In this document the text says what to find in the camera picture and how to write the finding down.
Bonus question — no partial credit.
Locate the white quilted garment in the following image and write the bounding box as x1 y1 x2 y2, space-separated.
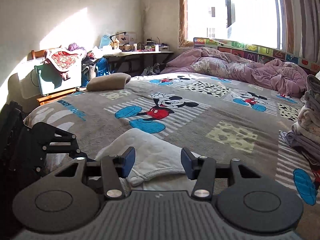
96 128 195 192

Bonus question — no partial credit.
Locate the stack of folded clothes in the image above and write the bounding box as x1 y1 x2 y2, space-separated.
286 74 319 182

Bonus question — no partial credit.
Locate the grey Mickey Mouse blanket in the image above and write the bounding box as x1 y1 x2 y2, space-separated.
24 73 319 239

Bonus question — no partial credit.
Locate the brown rolled pillow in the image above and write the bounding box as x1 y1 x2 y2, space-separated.
86 73 131 91

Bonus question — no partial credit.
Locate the wooden chair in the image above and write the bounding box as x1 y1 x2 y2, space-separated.
31 48 82 96

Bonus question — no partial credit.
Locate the red patterned cloth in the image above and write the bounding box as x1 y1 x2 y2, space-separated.
44 43 86 81

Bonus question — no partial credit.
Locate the blue bag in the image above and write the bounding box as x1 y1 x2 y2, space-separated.
95 57 111 77

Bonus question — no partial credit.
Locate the cluttered white desk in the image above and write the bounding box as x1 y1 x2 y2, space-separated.
103 43 174 75

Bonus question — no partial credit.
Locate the pink rumpled duvet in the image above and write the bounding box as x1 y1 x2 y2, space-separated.
162 47 307 98

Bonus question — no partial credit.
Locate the colourful alphabet foam headboard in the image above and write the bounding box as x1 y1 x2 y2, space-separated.
193 37 319 74

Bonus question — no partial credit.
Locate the black desk lamp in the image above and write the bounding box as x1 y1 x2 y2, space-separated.
109 31 127 49

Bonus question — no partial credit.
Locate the striped grey brown curtain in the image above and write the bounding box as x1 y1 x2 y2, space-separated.
281 0 319 63

